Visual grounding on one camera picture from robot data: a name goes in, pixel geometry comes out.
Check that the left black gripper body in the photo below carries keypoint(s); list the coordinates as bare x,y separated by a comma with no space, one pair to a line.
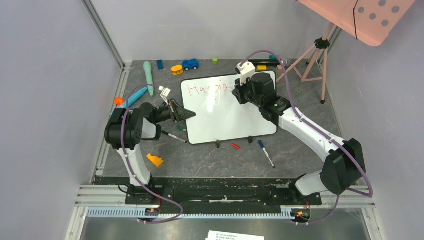
167,112

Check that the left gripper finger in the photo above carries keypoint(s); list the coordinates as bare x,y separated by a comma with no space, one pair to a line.
184,116
179,109

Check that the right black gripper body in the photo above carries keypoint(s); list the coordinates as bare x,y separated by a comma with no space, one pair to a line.
242,93

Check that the white whiteboard black frame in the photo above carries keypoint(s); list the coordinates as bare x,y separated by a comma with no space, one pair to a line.
219,116

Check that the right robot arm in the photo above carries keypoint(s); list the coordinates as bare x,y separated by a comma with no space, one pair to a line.
343,160

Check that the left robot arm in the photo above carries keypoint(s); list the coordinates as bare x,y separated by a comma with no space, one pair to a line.
127,128

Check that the black whiteboard marker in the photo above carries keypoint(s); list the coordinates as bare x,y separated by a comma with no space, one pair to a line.
174,136

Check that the blue whiteboard marker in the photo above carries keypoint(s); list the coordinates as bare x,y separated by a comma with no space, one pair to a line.
261,144

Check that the yellow rectangular block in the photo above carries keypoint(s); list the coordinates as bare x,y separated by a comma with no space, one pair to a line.
262,67

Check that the black toy microphone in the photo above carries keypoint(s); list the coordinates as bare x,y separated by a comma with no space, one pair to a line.
271,62

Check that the tan wooden cube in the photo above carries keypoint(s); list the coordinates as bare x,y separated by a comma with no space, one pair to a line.
279,69

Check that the blue toy crayon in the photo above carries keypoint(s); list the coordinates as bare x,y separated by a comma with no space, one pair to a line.
133,98

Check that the yellow oval toy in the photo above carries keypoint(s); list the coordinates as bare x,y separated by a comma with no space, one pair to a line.
177,69

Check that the dark blue block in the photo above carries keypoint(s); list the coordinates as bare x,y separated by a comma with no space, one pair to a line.
160,64

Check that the mint toy crayon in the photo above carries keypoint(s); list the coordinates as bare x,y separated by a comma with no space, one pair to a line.
147,67

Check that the orange small toy piece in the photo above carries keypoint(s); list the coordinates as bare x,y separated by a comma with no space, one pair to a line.
118,101

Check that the blue toy car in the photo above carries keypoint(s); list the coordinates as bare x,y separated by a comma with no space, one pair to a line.
190,64

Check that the yellow stair block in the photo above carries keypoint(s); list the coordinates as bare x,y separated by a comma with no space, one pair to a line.
155,160

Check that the green cube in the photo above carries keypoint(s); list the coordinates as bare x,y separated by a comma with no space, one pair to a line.
215,61

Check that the red marker cap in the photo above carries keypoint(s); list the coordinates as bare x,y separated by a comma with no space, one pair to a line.
235,146

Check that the pink tripod stand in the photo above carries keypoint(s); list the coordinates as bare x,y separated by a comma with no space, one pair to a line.
320,46

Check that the white printed paper sheet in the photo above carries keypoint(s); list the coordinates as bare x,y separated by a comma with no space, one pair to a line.
219,235

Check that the pink perforated board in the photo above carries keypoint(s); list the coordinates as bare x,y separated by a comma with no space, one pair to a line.
369,21

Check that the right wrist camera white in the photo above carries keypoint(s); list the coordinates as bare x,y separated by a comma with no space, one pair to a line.
245,70

